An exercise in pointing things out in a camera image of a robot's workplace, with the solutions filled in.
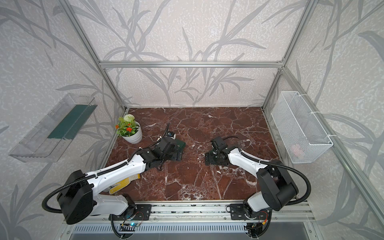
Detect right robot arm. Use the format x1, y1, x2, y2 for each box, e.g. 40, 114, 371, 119
205, 137, 312, 216

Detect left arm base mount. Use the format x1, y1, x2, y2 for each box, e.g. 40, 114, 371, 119
109, 204, 152, 221

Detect white wire mesh basket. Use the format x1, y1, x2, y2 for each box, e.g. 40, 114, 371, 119
271, 91, 333, 164

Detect yellow paper tag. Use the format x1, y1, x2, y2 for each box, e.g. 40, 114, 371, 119
109, 174, 141, 195

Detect potted flower plant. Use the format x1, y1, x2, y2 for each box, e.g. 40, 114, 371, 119
116, 114, 143, 144

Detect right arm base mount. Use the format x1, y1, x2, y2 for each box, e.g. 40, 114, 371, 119
226, 204, 269, 222

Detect clear plastic wall tray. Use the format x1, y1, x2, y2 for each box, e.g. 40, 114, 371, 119
9, 94, 98, 163

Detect pink object in basket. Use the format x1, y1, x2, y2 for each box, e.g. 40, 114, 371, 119
291, 145, 305, 159

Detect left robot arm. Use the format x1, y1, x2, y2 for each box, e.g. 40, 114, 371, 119
42, 136, 186, 225

